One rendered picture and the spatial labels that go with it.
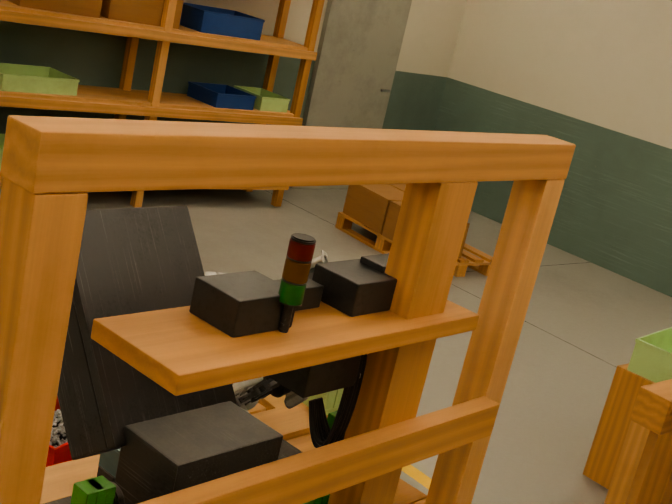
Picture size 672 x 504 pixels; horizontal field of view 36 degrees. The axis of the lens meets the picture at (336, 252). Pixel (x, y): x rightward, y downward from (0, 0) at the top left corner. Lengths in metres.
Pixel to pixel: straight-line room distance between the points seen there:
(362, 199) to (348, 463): 6.59
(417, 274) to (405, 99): 8.67
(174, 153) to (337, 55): 8.38
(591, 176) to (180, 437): 8.20
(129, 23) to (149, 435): 5.95
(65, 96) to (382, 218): 2.70
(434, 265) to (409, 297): 0.09
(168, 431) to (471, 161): 0.86
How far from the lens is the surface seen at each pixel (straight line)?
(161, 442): 2.17
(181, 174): 1.63
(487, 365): 2.67
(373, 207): 8.59
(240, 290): 1.96
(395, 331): 2.16
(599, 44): 10.17
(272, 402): 3.50
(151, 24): 8.10
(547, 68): 10.47
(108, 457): 2.57
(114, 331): 1.87
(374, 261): 2.28
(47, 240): 1.53
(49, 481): 2.65
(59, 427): 2.93
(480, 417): 2.60
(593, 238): 10.09
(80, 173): 1.52
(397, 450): 2.35
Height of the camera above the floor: 2.26
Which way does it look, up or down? 16 degrees down
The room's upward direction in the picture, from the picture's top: 13 degrees clockwise
